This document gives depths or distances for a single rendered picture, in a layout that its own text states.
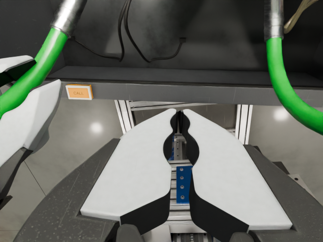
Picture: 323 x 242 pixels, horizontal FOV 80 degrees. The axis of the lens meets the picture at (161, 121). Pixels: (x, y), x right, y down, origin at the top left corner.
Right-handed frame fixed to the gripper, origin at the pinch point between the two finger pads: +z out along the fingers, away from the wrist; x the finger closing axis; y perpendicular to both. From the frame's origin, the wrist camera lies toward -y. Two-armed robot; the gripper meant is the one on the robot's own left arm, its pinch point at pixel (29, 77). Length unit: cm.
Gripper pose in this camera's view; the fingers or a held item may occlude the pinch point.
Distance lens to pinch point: 17.3
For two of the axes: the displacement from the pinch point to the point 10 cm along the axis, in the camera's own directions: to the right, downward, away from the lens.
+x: 7.7, 6.4, 0.6
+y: -2.6, 2.3, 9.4
